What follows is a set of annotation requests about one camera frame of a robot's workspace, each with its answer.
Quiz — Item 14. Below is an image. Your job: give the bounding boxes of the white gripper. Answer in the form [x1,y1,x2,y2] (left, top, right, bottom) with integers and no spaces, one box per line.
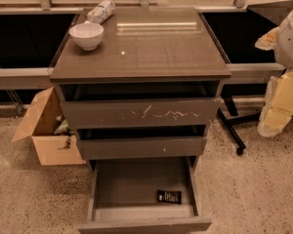
[255,10,293,137]

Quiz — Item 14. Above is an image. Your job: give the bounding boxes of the black rxbar chocolate bar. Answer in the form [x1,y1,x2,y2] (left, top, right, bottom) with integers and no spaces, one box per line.
[156,190,182,205]

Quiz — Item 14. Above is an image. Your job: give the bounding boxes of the grey top drawer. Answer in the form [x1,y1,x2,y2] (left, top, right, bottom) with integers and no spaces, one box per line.
[60,83,222,130]

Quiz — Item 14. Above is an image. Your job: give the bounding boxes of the grey drawer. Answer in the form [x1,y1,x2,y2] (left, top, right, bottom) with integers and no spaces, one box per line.
[78,157,212,234]
[77,125,207,160]
[60,83,222,130]

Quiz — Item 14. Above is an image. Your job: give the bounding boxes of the grey drawer cabinet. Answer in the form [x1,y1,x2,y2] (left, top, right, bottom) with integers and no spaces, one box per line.
[48,5,232,168]

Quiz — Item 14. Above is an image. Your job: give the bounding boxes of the grey middle drawer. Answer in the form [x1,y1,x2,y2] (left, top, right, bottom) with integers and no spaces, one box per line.
[77,125,207,160]

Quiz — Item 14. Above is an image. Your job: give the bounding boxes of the grey bottom drawer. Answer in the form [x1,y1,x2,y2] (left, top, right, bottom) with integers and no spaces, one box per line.
[78,157,212,234]

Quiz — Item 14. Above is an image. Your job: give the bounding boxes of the black folding table stand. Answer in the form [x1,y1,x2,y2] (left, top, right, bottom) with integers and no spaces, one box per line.
[217,0,293,157]

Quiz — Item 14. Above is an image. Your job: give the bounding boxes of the white blue snack bag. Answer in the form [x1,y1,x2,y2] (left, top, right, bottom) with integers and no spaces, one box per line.
[87,0,115,24]

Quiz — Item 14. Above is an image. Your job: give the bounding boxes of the white ceramic bowl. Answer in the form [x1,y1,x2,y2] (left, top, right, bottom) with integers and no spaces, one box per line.
[69,22,105,51]

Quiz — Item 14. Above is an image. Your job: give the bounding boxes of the green items in box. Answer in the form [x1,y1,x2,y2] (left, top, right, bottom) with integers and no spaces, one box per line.
[54,115,71,149]

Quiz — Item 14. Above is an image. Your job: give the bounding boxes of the open cardboard box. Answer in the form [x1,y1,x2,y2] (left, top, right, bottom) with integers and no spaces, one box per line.
[12,87,84,166]

